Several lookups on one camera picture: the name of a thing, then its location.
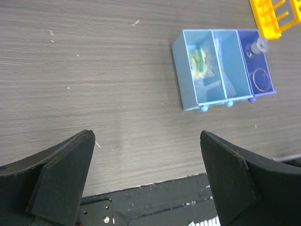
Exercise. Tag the bundle of plastic pipettes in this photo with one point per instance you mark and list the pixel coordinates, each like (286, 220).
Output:
(230, 91)

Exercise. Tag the blue compartment box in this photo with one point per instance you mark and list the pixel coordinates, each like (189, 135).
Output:
(238, 60)

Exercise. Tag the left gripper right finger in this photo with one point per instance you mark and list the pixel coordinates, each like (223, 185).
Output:
(249, 189)

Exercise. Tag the white slotted cable duct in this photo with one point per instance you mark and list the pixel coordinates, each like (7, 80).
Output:
(211, 222)

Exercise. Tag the yellow test tube rack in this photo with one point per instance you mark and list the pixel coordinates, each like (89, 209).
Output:
(267, 21)

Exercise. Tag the clear glass beaker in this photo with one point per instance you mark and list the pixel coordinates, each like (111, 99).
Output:
(261, 80)

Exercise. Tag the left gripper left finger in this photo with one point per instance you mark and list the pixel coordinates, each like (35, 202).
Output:
(45, 189)

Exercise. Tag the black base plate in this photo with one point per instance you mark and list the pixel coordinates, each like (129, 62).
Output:
(171, 203)

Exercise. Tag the small glass flask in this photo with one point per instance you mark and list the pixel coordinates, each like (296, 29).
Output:
(261, 45)

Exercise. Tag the plastic bag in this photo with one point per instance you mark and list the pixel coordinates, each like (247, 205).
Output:
(201, 59)

